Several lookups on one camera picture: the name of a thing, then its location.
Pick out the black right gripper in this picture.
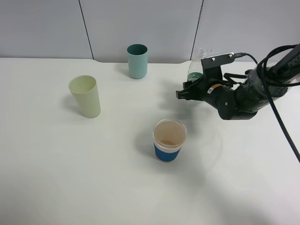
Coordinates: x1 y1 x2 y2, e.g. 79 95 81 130
176 78 236 105

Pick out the clear water bottle green label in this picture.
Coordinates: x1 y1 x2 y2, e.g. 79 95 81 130
187 47 211 84

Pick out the pale green plastic cup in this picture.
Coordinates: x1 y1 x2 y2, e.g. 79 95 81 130
68 75 101 118

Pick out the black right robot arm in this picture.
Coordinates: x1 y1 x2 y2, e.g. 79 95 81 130
176 45 300 120

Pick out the blue sleeved clear cup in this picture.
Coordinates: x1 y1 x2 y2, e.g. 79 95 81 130
153 119 187 162

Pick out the teal plastic cup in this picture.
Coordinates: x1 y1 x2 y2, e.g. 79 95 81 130
127 44 148 79

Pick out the black right camera cable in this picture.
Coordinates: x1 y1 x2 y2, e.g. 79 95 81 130
233 44 300 164

